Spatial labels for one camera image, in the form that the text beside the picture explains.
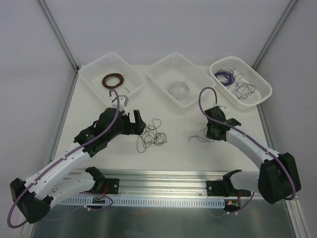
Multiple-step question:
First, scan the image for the slotted white cable duct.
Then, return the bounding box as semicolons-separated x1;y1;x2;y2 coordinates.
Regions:
60;195;225;209

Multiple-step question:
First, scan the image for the right aluminium frame post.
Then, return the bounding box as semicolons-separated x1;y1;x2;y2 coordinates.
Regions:
252;0;299;70

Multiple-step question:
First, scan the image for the right white perforated basket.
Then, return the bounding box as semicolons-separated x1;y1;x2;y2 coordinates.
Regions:
210;57;272;111

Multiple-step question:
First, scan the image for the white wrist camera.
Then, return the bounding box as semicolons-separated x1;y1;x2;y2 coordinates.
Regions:
214;104;227;110
110;95;129;116

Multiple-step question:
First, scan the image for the left aluminium frame post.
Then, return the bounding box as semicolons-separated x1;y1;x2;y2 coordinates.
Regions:
36;0;79;73

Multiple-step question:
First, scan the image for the brown wire coil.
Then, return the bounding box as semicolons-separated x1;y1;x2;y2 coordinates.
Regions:
102;73;130;94

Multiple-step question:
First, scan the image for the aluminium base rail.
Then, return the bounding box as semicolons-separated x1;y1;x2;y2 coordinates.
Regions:
49;168;263;199

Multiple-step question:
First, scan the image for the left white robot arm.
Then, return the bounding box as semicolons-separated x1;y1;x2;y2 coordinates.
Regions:
10;108;146;224

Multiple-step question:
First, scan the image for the white perforated basket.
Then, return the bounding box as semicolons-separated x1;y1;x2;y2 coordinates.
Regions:
210;57;272;111
79;53;146;105
147;53;215;114

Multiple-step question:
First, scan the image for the left white perforated basket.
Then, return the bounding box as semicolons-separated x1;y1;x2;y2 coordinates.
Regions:
79;53;146;105

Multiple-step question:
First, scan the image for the white wire coil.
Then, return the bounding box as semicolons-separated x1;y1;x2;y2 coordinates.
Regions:
167;81;190;100

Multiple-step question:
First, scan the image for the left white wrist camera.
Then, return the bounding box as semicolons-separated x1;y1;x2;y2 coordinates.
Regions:
110;95;129;116

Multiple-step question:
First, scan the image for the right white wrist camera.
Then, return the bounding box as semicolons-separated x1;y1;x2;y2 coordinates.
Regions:
214;104;227;110

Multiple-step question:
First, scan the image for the aluminium frame post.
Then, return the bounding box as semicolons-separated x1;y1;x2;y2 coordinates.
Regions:
36;0;79;73
252;0;299;70

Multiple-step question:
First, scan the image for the middle white perforated basket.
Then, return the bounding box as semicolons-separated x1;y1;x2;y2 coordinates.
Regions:
147;53;215;114

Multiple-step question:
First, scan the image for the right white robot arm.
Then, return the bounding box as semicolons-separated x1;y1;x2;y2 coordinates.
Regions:
204;106;302;204

